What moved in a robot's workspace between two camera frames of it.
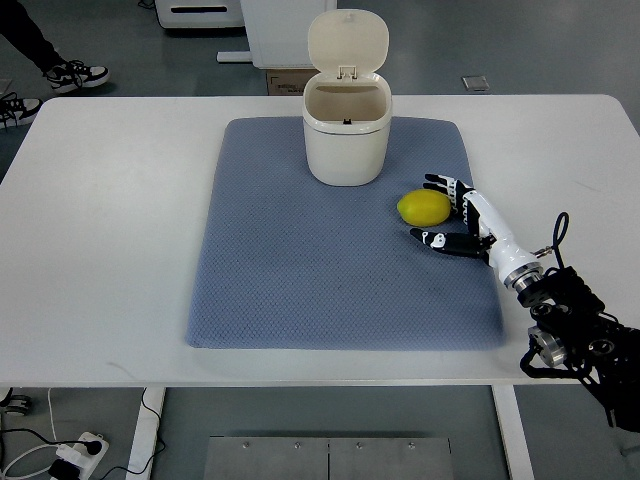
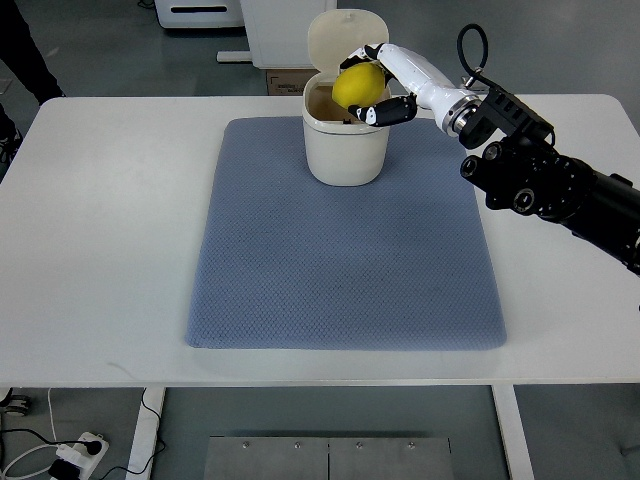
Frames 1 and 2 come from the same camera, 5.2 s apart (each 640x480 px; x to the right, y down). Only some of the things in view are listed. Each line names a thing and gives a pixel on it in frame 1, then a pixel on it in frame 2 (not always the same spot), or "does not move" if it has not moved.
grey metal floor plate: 328,458 does not move
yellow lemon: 424,207 -> 358,85
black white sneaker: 17,112 -> 10,141
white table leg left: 144,444 does not move
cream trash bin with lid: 347,106 does not move
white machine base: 277,32 does not move
